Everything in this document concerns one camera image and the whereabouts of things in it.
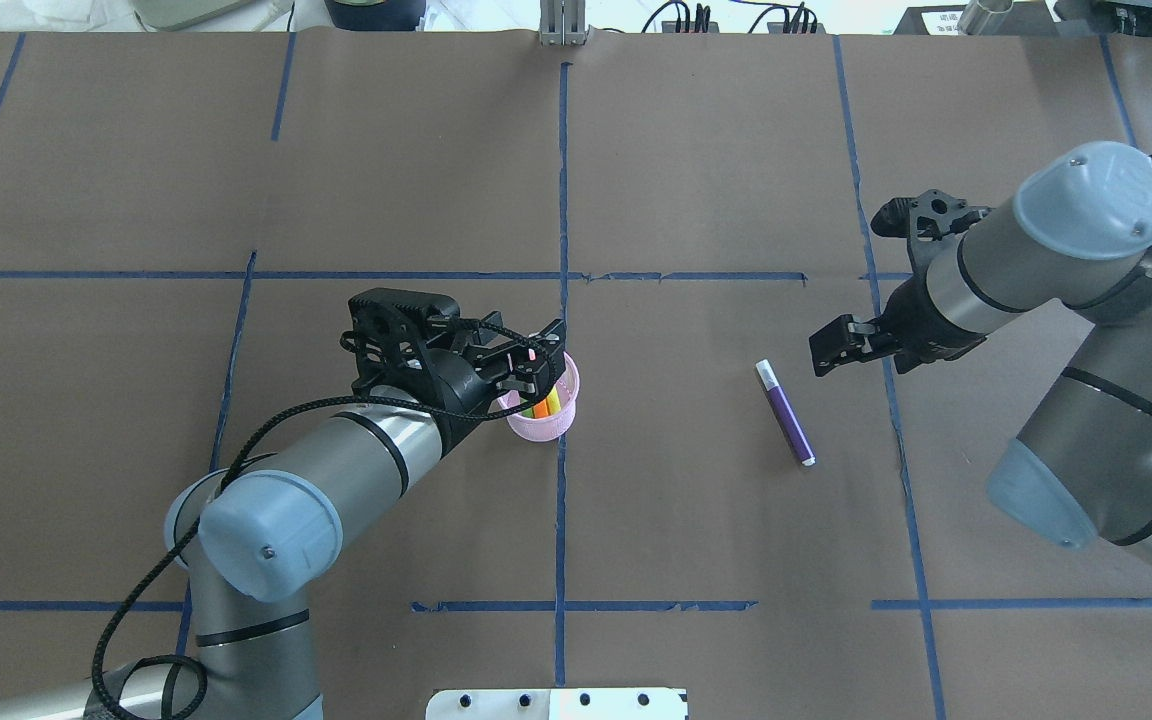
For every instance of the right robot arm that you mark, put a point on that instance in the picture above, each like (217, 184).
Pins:
(1078, 232)

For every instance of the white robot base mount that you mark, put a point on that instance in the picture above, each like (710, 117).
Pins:
(560, 703)

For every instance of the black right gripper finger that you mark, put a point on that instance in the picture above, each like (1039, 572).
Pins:
(842, 341)

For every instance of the small metal cup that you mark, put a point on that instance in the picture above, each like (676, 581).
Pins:
(983, 17)

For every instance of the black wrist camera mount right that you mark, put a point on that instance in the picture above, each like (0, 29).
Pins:
(928, 223)

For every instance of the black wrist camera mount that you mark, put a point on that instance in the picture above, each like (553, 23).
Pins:
(390, 336)
(928, 223)

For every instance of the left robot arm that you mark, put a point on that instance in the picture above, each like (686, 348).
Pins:
(307, 483)

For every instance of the pink mesh pen holder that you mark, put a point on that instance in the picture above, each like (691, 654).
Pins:
(554, 415)

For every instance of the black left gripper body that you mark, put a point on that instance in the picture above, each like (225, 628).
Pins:
(460, 392)

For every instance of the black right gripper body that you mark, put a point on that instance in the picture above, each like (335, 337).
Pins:
(914, 327)

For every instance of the purple highlighter pen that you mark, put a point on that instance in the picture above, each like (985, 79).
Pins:
(785, 414)

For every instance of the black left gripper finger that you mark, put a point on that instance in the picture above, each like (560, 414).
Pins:
(546, 345)
(527, 380)

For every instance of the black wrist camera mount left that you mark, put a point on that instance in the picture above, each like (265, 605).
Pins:
(390, 336)

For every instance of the aluminium frame post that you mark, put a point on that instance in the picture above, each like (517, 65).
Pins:
(563, 23)

